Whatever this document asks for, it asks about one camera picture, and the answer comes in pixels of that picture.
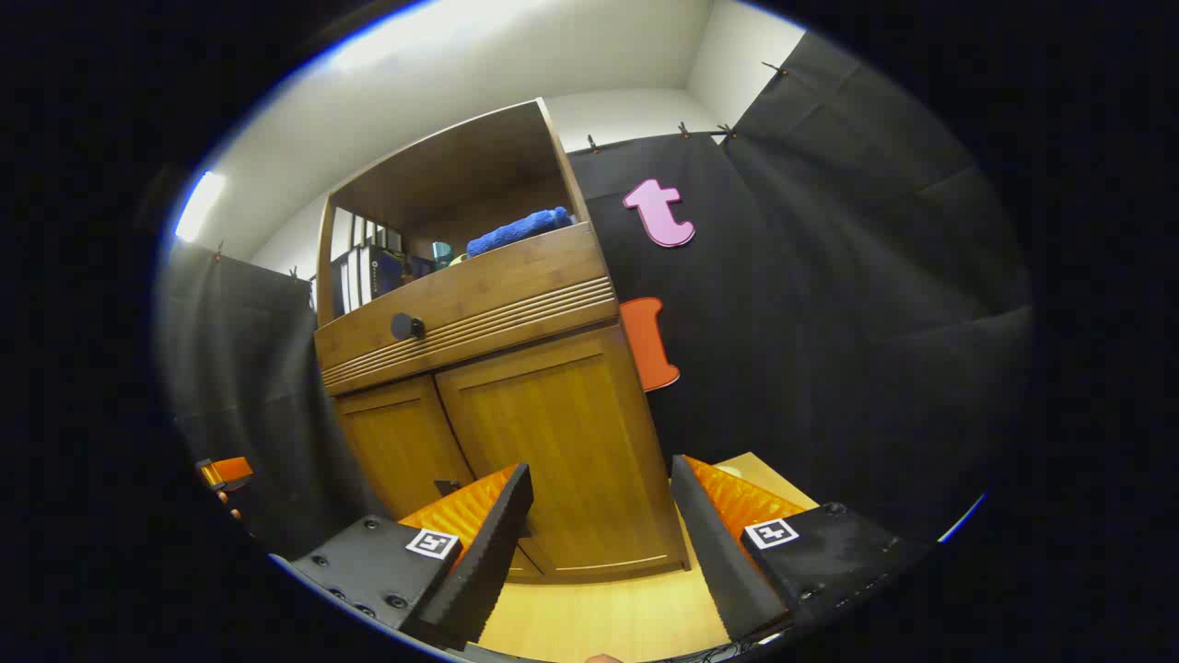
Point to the teal cup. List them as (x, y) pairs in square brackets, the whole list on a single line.
[(442, 253)]

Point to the wooden ribbed drawer front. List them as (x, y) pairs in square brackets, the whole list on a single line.
[(497, 295)]

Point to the black backdrop cloth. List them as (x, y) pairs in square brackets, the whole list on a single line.
[(829, 322)]

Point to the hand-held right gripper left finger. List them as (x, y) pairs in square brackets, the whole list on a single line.
[(488, 562)]

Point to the ceiling light panel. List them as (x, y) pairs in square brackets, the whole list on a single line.
[(200, 205)]

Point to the blue folded towel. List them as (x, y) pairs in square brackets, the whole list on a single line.
[(516, 230)]

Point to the black round drawer knob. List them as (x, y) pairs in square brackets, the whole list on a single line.
[(407, 326)]

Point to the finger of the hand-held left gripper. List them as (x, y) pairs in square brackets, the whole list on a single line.
[(230, 471)]

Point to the wooden double-door shoe cabinet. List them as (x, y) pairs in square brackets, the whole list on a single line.
[(461, 175)]

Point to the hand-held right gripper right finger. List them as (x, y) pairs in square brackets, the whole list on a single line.
[(714, 552)]

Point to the wooden cabinet door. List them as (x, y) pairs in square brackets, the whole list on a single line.
[(571, 433), (396, 442)]

